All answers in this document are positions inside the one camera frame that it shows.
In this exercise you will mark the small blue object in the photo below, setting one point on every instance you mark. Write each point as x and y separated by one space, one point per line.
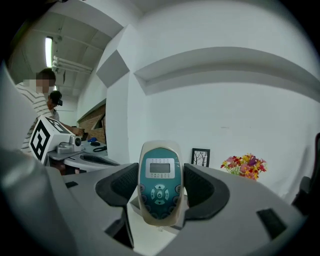
92 139

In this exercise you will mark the group of ceiling light tubes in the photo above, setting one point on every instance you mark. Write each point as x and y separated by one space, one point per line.
48 51

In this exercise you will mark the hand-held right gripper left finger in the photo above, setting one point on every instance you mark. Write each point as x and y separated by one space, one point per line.
87 215

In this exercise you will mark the black picture frame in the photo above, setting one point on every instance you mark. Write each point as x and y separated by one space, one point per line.
200 157

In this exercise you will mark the black computer mouse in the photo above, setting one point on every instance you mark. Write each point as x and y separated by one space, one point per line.
95 144

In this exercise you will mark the light blue table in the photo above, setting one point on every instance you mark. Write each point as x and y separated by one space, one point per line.
87 148

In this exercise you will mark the teal white remote device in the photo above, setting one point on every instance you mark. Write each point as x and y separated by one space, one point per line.
160 175

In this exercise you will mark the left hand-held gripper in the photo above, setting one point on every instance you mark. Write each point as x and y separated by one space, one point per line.
42 140

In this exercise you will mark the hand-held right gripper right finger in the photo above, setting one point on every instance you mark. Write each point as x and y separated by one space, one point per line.
237 212

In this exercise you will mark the potted colourful flower bouquet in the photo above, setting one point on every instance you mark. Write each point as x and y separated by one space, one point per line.
243 166

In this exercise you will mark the white ceiling pipes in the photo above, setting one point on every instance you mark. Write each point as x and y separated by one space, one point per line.
72 65

